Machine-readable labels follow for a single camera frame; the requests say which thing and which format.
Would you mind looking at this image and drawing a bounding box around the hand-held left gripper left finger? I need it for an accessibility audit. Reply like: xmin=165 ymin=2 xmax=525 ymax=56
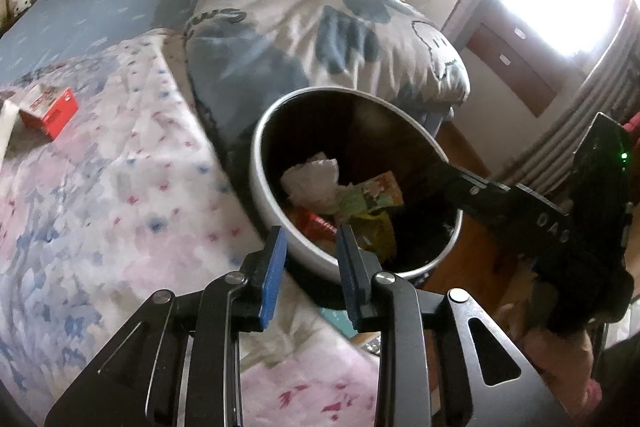
xmin=45 ymin=226 xmax=288 ymax=427

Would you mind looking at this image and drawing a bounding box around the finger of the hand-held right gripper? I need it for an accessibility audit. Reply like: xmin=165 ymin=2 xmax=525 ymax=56
xmin=440 ymin=157 xmax=572 ymax=258

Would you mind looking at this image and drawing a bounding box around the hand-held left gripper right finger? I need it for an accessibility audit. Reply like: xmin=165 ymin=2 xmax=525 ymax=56
xmin=335 ymin=226 xmax=571 ymax=427

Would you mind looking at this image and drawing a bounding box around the red and blue snack wrapper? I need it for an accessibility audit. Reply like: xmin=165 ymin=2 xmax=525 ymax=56
xmin=294 ymin=208 xmax=342 ymax=244

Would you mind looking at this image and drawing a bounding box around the green snack packet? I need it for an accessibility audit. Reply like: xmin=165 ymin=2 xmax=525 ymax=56
xmin=332 ymin=171 xmax=404 ymax=218

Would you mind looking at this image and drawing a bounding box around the white round trash bin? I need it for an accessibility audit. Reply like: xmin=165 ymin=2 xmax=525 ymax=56
xmin=250 ymin=88 xmax=464 ymax=282

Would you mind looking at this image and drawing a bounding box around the person's right forearm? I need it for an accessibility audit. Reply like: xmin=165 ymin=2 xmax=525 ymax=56
xmin=500 ymin=302 xmax=606 ymax=427

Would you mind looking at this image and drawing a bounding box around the teal box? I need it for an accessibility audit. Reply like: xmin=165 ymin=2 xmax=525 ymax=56
xmin=320 ymin=304 xmax=362 ymax=344

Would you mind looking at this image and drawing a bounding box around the yellow green packet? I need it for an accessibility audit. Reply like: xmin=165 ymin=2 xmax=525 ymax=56
xmin=349 ymin=211 xmax=397 ymax=264

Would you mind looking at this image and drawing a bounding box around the crumpled white tissue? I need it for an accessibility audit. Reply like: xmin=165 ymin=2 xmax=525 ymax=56
xmin=280 ymin=153 xmax=342 ymax=208

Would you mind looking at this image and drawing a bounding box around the brown drawer cabinet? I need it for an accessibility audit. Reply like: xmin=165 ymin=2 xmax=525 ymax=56
xmin=464 ymin=0 xmax=592 ymax=118

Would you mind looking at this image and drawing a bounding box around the floral white blanket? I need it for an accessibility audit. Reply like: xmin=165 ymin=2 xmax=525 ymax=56
xmin=0 ymin=28 xmax=388 ymax=427

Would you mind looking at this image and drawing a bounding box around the blue printed white quilt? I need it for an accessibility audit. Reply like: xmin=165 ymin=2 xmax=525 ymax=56
xmin=171 ymin=0 xmax=472 ymax=150

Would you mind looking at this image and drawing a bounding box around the red cardboard box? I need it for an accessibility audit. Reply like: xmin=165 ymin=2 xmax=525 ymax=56
xmin=19 ymin=87 xmax=80 ymax=140

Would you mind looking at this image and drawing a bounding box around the white paper piece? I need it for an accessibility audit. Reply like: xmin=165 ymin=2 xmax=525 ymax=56
xmin=0 ymin=99 xmax=22 ymax=158

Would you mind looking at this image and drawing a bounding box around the bed with blue sheet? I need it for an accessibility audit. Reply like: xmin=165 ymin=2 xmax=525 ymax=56
xmin=0 ymin=0 xmax=195 ymax=82

